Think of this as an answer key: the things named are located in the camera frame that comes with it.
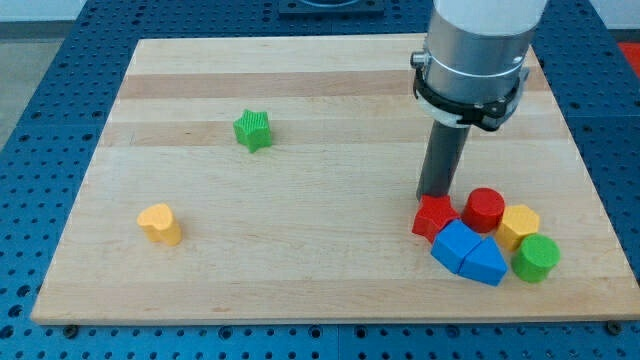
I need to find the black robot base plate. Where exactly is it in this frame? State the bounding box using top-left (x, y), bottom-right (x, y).
top-left (278, 0), bottom-right (385, 16)

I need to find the grey cylindrical pointer rod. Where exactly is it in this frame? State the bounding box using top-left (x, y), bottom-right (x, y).
top-left (416, 122), bottom-right (470, 200)

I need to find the black bolt front left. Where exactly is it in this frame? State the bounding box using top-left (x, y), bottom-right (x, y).
top-left (62, 325), bottom-right (79, 339)

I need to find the yellow hexagon block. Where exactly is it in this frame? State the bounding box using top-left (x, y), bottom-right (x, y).
top-left (495, 204), bottom-right (540, 251)

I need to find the blue cube block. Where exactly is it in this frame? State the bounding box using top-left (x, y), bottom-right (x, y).
top-left (431, 220), bottom-right (482, 274)

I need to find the black bolt front right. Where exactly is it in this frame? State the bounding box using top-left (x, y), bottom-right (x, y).
top-left (605, 320), bottom-right (623, 336)

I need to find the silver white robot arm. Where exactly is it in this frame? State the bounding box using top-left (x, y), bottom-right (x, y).
top-left (410, 0), bottom-right (547, 131)

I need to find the green star block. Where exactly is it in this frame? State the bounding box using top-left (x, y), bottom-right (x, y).
top-left (233, 109), bottom-right (272, 153)

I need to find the light wooden board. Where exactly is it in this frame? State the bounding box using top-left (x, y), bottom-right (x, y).
top-left (31, 34), bottom-right (639, 325)

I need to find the red star block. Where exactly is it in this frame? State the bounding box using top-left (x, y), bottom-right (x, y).
top-left (412, 195), bottom-right (460, 244)

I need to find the yellow heart block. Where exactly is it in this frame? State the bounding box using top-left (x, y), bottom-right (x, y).
top-left (136, 203), bottom-right (183, 246)

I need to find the red cylinder block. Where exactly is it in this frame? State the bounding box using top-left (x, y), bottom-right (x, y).
top-left (461, 187), bottom-right (506, 233)

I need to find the green cylinder block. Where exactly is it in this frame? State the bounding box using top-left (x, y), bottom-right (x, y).
top-left (511, 233), bottom-right (561, 283)

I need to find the black bolt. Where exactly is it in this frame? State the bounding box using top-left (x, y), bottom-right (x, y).
top-left (62, 325), bottom-right (79, 339)
top-left (605, 320), bottom-right (623, 336)

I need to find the blue triangle block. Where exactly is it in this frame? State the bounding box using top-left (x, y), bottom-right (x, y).
top-left (458, 237), bottom-right (508, 286)

